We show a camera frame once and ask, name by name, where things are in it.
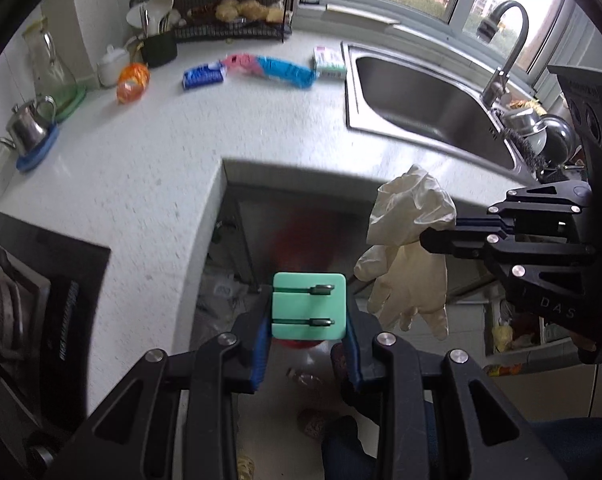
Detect green and white medicine box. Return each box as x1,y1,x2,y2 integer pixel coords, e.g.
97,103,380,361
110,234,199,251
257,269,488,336
312,46,348,81

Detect pair of cream latex gloves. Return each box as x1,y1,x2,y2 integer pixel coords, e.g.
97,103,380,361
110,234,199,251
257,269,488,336
353,164,456,342

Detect red plastic bin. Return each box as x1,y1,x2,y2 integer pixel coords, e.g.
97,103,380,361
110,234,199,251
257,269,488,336
273,337,327,356

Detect glass carafe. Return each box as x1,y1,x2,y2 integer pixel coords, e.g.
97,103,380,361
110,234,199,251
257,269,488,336
22,17,77,106

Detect patterned slipper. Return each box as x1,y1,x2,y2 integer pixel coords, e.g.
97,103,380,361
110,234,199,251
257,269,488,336
297,409,342,442
329,342,354,391

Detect blue snack packet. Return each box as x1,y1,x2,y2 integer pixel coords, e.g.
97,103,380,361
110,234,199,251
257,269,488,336
182,62,227,91

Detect blue coaster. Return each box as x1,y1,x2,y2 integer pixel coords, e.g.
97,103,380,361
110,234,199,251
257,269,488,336
16,122,61,172

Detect steel wool scrubber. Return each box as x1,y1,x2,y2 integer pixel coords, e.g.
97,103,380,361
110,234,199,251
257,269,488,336
508,130,552,171

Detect green coaster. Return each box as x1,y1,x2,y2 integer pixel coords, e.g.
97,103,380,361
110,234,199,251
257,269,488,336
51,82,88,122

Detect mint green cable card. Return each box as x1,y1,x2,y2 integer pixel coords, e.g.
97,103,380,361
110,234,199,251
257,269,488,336
271,272,348,342

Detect steel sink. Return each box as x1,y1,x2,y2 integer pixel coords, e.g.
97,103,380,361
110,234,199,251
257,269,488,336
342,42,544,181

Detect white lidded pot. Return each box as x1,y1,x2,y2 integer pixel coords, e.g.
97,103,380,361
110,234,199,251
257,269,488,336
97,45,131,87

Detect orange snack packet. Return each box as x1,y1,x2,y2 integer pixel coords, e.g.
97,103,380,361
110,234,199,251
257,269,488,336
116,62,151,103

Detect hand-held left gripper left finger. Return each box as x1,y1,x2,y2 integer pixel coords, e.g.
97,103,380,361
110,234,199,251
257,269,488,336
46,285,273,480

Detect steel teapot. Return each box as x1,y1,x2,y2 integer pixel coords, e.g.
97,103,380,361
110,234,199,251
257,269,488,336
0,95,57,153

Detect person's blue jeans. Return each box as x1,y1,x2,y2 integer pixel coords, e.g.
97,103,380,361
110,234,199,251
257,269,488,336
321,400,602,480

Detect steel faucet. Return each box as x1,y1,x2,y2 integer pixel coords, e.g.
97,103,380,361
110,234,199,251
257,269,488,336
477,0,530,108

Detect pink and blue plastic packet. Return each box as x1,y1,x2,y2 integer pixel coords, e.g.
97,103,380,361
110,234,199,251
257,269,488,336
220,52,319,90

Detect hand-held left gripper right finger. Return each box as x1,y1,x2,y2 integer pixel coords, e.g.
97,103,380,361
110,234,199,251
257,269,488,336
345,290,566,480

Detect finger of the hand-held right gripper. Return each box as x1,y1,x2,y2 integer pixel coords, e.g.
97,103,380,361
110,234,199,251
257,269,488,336
456,182,594,233
420,227,596,281

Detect steel bowl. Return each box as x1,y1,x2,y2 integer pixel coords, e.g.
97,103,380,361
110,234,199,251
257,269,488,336
536,115,578,161
503,109,546,133

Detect black gas stove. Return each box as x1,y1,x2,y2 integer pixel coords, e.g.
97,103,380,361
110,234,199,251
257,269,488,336
0,212,112,480

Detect clear plastic bags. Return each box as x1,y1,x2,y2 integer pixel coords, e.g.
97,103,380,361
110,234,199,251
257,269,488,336
198,270,262,321

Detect black wire rack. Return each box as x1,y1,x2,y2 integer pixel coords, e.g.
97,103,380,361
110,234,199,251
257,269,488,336
151,0,299,43

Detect dark green mug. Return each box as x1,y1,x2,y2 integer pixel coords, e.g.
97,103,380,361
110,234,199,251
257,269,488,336
140,30,178,68

